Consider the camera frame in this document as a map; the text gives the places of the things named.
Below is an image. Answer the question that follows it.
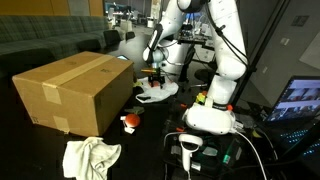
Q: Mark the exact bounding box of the large cardboard box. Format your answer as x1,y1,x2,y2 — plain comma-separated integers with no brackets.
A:
11,50,135,138

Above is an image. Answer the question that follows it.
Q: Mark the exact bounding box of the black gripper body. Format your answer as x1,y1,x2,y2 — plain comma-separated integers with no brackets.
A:
148,67,166,84

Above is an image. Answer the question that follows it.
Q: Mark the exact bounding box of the white plastic bag orange print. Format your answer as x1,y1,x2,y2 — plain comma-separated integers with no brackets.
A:
134,76,180,104

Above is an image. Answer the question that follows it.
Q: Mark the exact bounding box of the white VR headset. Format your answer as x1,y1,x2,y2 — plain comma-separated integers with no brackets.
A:
181,102,237,136

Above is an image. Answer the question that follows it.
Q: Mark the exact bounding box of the small yellow green object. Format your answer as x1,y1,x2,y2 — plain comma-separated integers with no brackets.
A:
195,92,207,105

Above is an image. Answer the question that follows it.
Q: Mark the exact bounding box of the white cloth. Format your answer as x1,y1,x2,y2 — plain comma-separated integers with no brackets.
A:
62,136,123,180

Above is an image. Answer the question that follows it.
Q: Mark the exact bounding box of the white VR controller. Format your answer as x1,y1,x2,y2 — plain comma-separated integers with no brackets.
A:
177,133,204,173

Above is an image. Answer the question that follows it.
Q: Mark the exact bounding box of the open laptop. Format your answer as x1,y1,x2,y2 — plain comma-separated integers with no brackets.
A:
264,75,320,162

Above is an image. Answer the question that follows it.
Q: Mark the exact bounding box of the yellow green cloth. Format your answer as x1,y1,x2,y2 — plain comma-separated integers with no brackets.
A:
132,79,144,89

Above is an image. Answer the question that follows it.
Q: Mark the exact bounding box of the white cable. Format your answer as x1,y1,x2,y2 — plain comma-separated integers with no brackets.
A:
232,129,268,180

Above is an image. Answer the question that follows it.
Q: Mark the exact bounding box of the grey plaid sofa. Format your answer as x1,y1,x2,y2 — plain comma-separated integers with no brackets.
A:
0,14,123,78

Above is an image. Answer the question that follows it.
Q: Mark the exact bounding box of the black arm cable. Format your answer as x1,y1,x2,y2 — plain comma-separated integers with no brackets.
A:
203,0,251,68

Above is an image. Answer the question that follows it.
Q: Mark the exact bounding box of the red plush fruit green leaf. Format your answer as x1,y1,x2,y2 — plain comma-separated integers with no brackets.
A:
119,105,146,135

